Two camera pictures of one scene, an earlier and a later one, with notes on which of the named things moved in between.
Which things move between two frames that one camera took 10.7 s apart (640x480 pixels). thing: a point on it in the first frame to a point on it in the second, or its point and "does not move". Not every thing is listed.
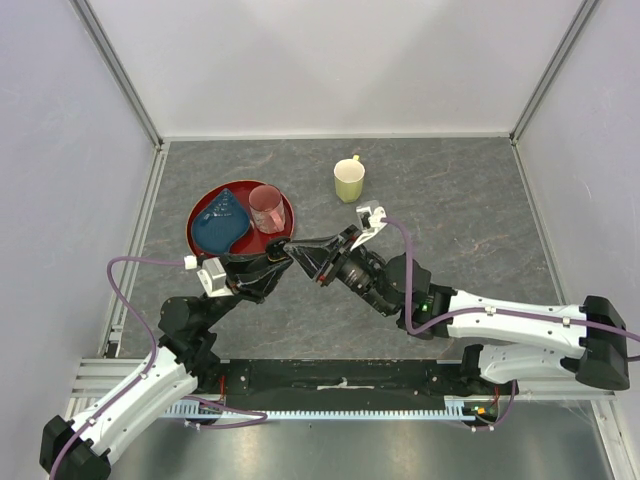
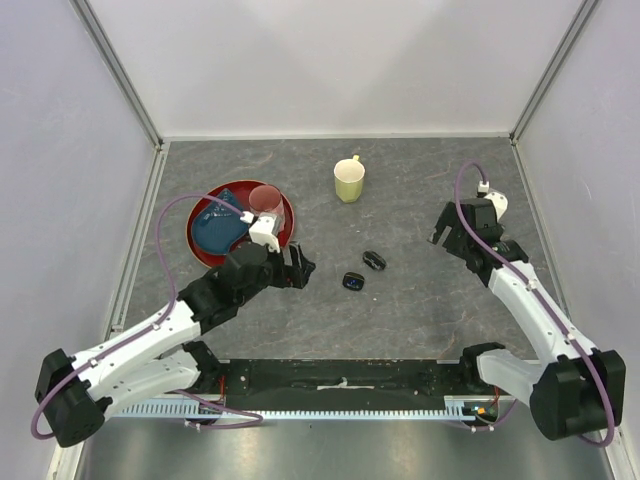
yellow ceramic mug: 348,177 does not move
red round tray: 254,241 does not move
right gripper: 323,257 to 448,217
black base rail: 341,384 does not move
